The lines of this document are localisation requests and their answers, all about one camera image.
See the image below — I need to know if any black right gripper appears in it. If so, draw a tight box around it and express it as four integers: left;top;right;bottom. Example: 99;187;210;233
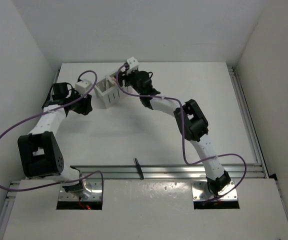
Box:
115;67;144;96

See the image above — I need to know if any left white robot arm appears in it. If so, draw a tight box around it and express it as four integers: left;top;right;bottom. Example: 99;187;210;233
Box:
17;80;93;195

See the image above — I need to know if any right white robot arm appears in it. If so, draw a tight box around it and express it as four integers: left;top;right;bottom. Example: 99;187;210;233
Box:
117;70;231;196

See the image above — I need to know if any white slotted organizer box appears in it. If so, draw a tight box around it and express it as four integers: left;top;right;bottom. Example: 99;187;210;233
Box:
94;73;128;109

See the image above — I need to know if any white front cover board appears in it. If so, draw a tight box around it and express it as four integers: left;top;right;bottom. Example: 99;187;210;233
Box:
4;179;288;240

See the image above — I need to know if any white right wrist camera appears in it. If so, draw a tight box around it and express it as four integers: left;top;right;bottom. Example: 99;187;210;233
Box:
125;56;139;75

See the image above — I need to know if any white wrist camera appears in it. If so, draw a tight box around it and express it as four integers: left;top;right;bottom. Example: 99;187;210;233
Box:
74;80;93;96
125;56;139;75

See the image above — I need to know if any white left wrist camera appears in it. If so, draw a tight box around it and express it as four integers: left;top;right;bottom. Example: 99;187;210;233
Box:
74;80;93;96

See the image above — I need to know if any black clip on rail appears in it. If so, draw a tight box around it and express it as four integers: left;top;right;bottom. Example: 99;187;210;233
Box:
134;157;144;180

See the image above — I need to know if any left metal arm base plate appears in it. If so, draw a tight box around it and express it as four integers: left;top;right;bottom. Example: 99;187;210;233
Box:
58;180;103;202

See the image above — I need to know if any aluminium table edge rail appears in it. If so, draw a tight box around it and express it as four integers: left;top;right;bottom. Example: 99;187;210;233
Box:
74;164;266;180

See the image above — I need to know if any right metal arm base plate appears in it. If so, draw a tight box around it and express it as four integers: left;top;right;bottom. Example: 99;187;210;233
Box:
191;181;239;202

